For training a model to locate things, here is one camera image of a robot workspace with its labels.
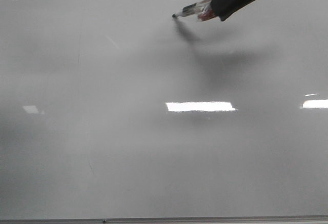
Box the clear black whiteboard marker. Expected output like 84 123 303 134
172 0 217 22

